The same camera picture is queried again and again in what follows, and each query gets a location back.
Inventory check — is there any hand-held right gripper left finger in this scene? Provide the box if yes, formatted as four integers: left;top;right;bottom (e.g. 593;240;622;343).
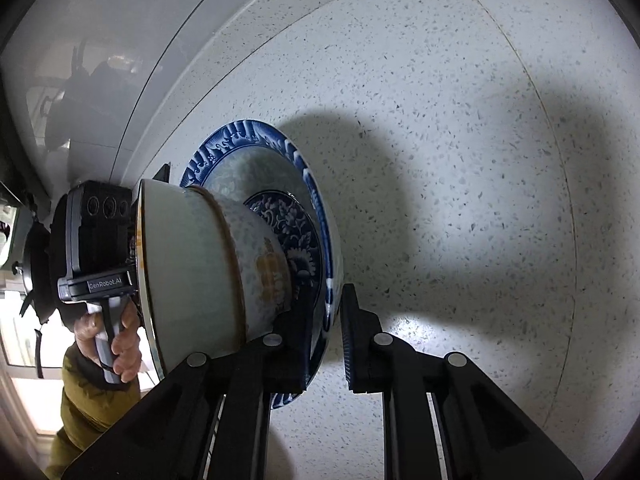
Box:
62;285;314;480

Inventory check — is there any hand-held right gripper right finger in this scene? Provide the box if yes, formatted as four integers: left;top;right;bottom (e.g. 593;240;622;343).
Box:
340;284;583;480

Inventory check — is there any white bowl with orange print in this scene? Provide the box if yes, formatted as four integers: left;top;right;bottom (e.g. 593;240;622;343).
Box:
135;178;296;381

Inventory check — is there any blue and white floral plate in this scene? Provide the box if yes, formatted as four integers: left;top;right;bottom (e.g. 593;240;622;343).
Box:
179;119;346;408

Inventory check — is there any person's left forearm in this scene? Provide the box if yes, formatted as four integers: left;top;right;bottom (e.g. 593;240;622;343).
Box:
45;345;145;480

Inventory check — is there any person's left hand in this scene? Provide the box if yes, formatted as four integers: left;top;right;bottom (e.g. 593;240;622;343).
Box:
74;300;144;384

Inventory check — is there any dark wok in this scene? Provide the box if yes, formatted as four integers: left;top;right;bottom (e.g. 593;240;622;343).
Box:
14;200;58;328

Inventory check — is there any window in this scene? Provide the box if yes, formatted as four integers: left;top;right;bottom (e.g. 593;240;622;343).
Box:
0;280;68;436

